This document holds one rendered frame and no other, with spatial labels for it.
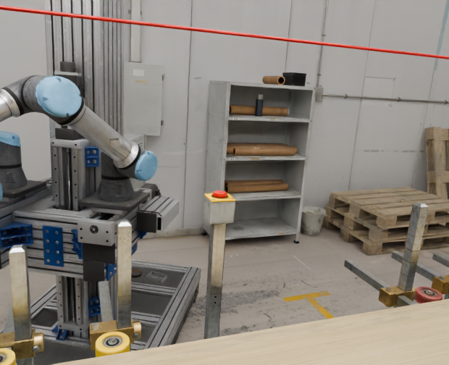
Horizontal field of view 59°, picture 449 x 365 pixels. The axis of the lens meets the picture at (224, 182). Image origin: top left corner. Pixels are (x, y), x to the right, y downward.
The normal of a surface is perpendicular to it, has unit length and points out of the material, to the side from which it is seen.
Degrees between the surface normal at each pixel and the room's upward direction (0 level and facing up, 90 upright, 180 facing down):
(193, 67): 90
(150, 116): 90
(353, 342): 0
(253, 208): 90
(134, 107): 90
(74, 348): 0
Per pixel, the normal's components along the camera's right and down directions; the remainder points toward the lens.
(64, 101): 0.72, 0.13
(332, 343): 0.07, -0.97
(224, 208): 0.33, 0.25
